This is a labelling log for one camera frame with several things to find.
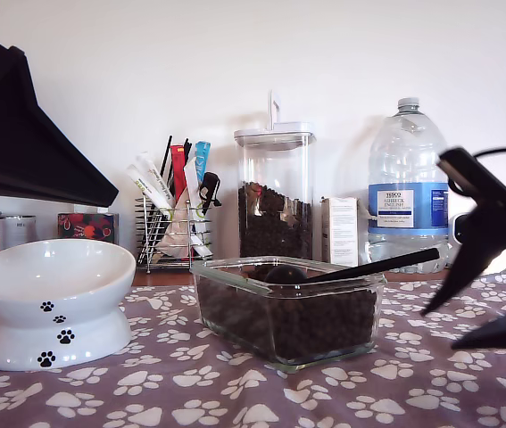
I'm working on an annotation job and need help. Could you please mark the chrome wire basket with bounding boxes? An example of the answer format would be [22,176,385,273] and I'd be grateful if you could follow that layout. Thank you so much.
[135,195,214,274]

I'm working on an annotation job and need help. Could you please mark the white sachet green lettering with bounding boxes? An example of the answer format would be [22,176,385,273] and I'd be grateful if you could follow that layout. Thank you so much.
[126,163,174,223]

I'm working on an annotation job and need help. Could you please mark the purple paw print tablecloth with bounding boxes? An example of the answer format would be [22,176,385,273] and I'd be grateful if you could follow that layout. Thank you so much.
[0,264,506,428]

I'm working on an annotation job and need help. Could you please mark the red floral tissue box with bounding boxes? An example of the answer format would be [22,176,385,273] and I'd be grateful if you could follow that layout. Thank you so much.
[57,212,120,245]

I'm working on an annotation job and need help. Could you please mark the large clear water bottle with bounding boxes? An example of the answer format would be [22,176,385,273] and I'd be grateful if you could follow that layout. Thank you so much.
[367,97,451,274]

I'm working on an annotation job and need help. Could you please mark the brown cat food kibble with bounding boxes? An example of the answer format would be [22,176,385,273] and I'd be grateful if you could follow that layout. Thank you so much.
[237,180,314,259]
[196,262,377,365]

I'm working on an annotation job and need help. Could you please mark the silver tin can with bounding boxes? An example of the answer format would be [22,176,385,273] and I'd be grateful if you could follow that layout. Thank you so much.
[2,214,37,250]

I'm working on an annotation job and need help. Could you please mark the white paw print cat bowl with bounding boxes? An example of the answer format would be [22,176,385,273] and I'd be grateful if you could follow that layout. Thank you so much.
[0,239,137,372]

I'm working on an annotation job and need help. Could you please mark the black plastic measuring scoop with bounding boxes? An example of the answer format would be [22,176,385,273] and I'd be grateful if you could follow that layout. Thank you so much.
[263,247,441,285]

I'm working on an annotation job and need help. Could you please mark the tall clear jar white lid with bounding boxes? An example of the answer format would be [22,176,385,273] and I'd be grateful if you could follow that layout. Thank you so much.
[233,91,317,259]

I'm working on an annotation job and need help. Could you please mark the beige paper packet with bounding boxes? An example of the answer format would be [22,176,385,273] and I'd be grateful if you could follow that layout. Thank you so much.
[156,186,191,262]

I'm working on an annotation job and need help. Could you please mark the black clip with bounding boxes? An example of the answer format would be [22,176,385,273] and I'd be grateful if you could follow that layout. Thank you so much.
[197,172,223,213]

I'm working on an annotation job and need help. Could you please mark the rectangular clear glass food dish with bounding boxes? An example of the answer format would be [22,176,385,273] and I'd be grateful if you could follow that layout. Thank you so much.
[188,256,387,374]

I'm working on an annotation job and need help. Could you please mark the small white cardboard box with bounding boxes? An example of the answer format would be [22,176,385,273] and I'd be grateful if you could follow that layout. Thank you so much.
[320,196,361,268]

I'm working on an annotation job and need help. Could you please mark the long white sachet green ring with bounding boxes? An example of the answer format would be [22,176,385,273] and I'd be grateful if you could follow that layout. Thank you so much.
[183,155,214,261]

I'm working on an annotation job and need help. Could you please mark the blue sachet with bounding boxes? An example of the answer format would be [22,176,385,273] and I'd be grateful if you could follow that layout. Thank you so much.
[193,141,212,185]

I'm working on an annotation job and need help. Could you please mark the small white round camera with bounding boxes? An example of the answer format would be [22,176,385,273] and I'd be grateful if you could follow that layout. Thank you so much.
[447,212,475,272]

